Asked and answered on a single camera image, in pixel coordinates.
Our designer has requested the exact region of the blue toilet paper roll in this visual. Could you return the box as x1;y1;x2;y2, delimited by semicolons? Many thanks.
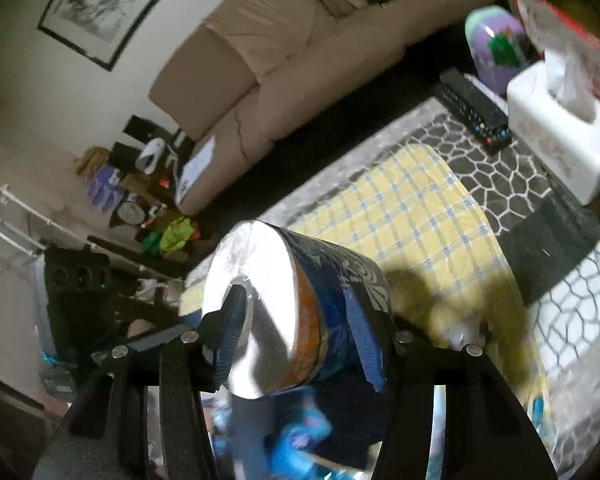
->
199;220;390;400

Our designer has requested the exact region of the yellow plaid tablecloth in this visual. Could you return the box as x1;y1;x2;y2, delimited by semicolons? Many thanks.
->
179;142;556;461

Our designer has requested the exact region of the paper sheet on sofa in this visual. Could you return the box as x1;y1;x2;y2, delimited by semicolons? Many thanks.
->
174;136;215;205

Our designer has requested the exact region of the black remote control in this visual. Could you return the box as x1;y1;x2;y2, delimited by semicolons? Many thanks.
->
432;68;513;155

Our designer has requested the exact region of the white tissue box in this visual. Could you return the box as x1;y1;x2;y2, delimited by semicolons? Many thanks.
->
506;51;600;205

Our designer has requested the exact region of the purple egg toy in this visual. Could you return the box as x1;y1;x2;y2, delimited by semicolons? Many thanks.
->
465;6;531;96

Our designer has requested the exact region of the framed ink painting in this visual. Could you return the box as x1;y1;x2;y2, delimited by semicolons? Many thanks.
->
38;0;159;72

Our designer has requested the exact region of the brown fabric sofa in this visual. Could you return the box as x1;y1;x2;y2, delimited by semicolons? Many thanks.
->
149;0;495;216

